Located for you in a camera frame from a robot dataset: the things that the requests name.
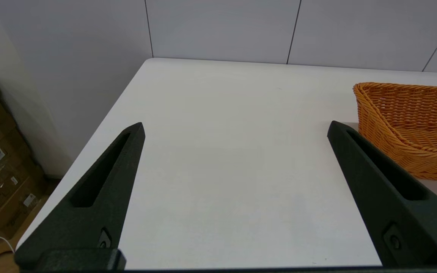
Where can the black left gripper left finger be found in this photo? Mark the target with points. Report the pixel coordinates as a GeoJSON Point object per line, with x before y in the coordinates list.
{"type": "Point", "coordinates": [85, 227]}

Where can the orange woven wicker basket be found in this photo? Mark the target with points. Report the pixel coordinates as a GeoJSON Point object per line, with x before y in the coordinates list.
{"type": "Point", "coordinates": [412, 113]}

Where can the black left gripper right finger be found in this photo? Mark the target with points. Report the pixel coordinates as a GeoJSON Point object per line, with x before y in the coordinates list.
{"type": "Point", "coordinates": [412, 227]}

